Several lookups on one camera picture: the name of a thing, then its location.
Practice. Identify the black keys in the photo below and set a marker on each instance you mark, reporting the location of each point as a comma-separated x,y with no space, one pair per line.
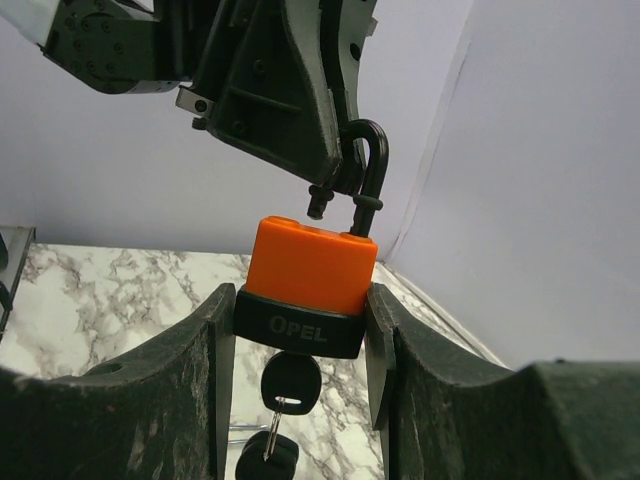
290,386

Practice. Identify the orange black padlock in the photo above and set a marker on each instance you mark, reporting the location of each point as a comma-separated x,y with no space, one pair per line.
306,287

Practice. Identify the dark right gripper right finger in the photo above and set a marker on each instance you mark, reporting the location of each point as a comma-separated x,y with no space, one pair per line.
443,412

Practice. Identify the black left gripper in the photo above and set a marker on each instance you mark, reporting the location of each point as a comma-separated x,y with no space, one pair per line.
256,81

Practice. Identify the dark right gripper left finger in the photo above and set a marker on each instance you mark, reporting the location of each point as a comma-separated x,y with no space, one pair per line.
158,411

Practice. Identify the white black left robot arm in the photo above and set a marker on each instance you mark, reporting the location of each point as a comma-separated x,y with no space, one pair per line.
107,45

